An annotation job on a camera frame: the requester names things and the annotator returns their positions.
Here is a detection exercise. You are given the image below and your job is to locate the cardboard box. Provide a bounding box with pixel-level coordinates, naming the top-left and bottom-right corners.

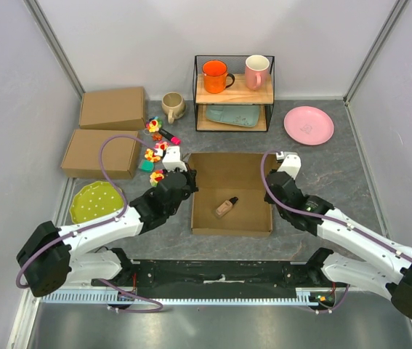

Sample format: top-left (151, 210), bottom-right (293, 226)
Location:
top-left (188, 153), bottom-right (273, 237)
top-left (61, 129), bottom-right (141, 180)
top-left (79, 87), bottom-right (146, 131)

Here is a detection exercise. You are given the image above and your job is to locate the brown small bottle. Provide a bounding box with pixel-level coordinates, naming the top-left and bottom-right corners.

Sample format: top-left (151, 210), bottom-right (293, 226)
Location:
top-left (214, 196), bottom-right (238, 218)

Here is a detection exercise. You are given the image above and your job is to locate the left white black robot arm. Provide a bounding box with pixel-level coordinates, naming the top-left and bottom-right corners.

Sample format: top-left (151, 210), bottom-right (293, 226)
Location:
top-left (16, 168), bottom-right (198, 297)

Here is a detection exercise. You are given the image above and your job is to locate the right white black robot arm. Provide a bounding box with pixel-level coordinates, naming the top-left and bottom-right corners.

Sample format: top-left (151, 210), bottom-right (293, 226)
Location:
top-left (261, 170), bottom-right (412, 320)

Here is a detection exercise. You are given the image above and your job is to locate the rainbow flower plush lower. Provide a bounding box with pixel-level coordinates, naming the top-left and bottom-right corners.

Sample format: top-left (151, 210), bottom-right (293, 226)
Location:
top-left (150, 169), bottom-right (165, 187)

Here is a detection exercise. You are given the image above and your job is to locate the rainbow flower plush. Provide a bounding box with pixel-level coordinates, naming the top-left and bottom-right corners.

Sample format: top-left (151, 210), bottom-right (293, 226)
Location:
top-left (146, 116), bottom-right (162, 133)
top-left (150, 169), bottom-right (165, 187)

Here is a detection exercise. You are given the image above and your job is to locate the teal block toy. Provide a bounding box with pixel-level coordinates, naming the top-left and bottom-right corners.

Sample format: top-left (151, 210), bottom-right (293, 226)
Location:
top-left (138, 160), bottom-right (155, 172)

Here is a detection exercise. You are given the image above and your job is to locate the yellow flower plush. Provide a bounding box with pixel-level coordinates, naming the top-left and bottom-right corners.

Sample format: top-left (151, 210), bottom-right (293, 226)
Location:
top-left (144, 148), bottom-right (162, 163)

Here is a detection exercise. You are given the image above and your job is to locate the green dotted plate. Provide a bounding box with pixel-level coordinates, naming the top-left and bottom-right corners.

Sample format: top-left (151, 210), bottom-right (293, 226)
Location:
top-left (69, 181), bottom-right (124, 224)

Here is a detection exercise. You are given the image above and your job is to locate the pink flower plush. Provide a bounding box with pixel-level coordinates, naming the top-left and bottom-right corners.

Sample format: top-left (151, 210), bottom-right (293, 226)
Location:
top-left (155, 141), bottom-right (169, 153)

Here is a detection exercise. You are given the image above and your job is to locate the pink black highlighter pen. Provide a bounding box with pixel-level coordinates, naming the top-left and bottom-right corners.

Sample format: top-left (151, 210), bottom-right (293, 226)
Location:
top-left (159, 129), bottom-right (181, 145)

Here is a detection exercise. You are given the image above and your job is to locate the pink round plate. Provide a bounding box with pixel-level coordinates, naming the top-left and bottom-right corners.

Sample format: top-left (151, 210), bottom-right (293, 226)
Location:
top-left (283, 106), bottom-right (334, 146)

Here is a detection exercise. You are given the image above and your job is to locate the small orange flower charm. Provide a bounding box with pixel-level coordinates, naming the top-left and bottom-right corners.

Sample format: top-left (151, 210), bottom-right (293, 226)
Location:
top-left (152, 133), bottom-right (163, 141)

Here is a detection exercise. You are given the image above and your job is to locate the rainbow flower plush top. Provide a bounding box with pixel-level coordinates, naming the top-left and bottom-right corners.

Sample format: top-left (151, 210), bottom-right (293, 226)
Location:
top-left (146, 116), bottom-right (162, 133)

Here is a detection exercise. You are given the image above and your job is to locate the teal rectangular ceramic plate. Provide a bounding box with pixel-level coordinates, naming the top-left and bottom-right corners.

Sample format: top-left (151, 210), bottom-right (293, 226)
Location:
top-left (206, 105), bottom-right (260, 127)

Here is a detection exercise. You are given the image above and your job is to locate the beige ceramic mug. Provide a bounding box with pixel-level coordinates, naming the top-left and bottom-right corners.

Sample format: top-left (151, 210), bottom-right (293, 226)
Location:
top-left (161, 92), bottom-right (186, 124)

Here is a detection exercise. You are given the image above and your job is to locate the pink ceramic mug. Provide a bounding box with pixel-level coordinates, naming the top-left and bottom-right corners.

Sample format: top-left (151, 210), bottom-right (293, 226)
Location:
top-left (245, 55), bottom-right (270, 90)

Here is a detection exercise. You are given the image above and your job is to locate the orange enamel mug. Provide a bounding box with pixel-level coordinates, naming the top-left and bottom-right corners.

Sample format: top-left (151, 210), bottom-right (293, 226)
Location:
top-left (202, 60), bottom-right (235, 94)

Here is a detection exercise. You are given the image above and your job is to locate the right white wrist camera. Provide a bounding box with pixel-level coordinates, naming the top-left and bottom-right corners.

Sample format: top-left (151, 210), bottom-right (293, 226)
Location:
top-left (275, 151), bottom-right (302, 180)

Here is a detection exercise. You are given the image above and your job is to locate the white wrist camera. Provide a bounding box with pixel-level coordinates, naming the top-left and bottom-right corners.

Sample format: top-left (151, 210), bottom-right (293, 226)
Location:
top-left (275, 151), bottom-right (302, 180)
top-left (162, 145), bottom-right (187, 172)

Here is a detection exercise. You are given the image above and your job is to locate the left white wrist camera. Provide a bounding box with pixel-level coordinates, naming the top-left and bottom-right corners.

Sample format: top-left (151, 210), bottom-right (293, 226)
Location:
top-left (162, 145), bottom-right (187, 172)

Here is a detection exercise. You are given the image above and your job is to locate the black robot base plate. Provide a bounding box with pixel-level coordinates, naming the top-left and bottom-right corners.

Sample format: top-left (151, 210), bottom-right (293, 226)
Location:
top-left (109, 260), bottom-right (333, 300)

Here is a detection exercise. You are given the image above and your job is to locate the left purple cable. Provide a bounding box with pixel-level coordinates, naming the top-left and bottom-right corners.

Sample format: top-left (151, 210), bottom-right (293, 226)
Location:
top-left (16, 133), bottom-right (165, 313)

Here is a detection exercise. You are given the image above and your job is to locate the black wire wooden shelf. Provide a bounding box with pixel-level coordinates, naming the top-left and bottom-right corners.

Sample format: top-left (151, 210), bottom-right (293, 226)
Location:
top-left (192, 55), bottom-right (275, 132)

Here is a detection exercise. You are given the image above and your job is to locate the grey slotted cable duct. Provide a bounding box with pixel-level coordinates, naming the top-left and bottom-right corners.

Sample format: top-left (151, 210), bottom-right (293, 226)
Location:
top-left (41, 288), bottom-right (318, 307)

